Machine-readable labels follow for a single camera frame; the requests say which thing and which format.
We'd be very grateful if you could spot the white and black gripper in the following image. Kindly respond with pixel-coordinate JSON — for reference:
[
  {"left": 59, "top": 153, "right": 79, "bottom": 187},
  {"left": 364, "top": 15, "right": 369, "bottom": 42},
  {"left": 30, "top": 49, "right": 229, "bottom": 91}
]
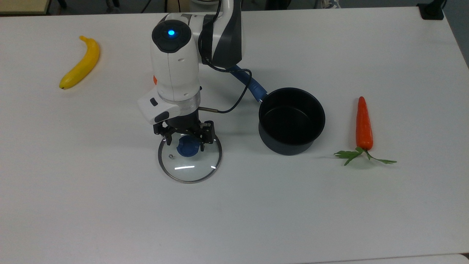
[{"left": 137, "top": 89, "right": 215, "bottom": 152}]

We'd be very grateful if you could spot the glass lid with blue knob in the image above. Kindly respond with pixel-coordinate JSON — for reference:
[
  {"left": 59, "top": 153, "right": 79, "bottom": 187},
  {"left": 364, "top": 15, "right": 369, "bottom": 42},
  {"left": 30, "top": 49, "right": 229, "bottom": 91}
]
[{"left": 158, "top": 131, "right": 223, "bottom": 184}]

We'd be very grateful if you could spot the yellow plastic banana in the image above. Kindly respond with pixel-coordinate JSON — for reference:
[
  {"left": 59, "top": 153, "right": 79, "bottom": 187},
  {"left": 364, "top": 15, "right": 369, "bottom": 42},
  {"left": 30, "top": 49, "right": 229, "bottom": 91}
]
[{"left": 59, "top": 35, "right": 101, "bottom": 90}]

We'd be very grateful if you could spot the orange plastic carrot with leaves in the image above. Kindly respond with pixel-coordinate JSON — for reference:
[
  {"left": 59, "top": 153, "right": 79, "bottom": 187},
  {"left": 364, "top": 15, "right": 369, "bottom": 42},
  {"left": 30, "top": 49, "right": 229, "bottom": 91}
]
[{"left": 333, "top": 96, "right": 398, "bottom": 166}]

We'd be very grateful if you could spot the wooden panel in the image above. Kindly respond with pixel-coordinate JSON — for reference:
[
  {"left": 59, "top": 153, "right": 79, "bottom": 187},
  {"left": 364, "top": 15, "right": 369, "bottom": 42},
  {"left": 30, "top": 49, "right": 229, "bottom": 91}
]
[{"left": 0, "top": 0, "right": 51, "bottom": 15}]

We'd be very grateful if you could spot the black table clamp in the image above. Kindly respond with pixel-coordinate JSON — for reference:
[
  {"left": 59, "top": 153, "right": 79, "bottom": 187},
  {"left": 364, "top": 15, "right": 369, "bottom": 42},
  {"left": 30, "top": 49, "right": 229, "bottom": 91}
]
[{"left": 417, "top": 0, "right": 446, "bottom": 21}]

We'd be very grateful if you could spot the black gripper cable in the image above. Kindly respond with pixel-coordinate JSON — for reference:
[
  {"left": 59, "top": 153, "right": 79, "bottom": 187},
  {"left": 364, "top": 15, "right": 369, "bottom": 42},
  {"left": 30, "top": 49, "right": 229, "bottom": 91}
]
[{"left": 197, "top": 0, "right": 254, "bottom": 114}]

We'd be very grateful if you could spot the dark saucepan with blue handle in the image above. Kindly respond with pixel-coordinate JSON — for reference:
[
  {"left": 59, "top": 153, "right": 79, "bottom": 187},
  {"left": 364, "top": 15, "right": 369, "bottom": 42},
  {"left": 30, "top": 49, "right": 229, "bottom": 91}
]
[{"left": 230, "top": 65, "right": 326, "bottom": 156}]

